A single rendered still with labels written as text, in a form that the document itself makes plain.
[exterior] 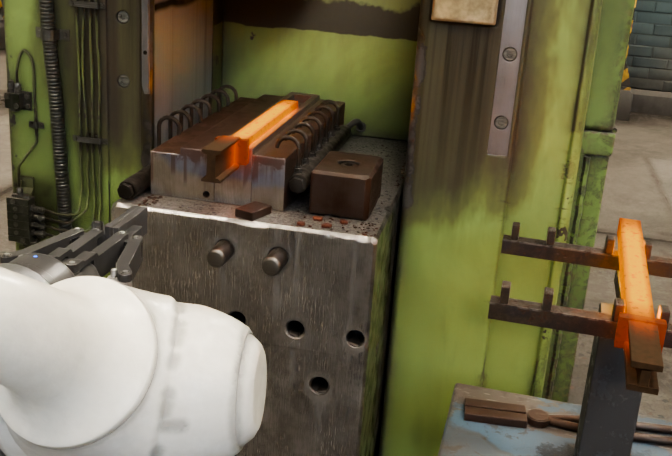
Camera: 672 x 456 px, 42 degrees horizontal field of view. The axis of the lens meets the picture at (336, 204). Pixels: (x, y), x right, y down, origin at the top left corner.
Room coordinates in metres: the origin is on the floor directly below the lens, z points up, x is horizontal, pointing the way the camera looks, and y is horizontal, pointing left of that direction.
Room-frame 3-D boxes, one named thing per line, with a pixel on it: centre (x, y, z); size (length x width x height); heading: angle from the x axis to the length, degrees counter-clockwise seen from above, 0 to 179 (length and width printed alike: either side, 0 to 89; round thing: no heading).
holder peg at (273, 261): (1.10, 0.08, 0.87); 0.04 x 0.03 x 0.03; 169
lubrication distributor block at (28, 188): (1.39, 0.52, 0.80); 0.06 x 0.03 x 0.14; 79
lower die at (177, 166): (1.40, 0.13, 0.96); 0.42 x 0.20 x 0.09; 169
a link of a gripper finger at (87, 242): (0.76, 0.24, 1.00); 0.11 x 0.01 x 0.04; 171
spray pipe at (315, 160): (1.35, 0.03, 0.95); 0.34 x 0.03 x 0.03; 169
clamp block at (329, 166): (1.22, -0.01, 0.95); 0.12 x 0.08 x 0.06; 169
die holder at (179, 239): (1.40, 0.08, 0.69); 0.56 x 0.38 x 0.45; 169
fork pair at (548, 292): (0.99, -0.24, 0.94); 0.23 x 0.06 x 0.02; 167
